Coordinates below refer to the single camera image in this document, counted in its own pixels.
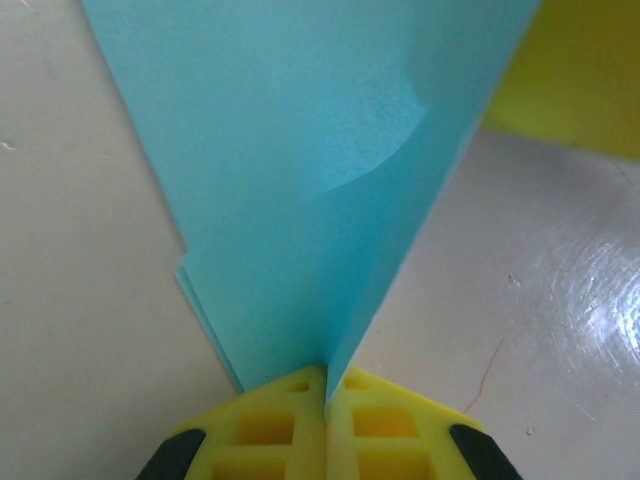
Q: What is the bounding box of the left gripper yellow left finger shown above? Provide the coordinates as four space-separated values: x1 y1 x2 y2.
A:
137 364 329 480

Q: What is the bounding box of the light blue cloth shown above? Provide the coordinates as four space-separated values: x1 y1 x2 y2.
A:
79 0 544 407

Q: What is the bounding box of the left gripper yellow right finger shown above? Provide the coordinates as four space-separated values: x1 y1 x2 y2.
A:
327 367 516 480

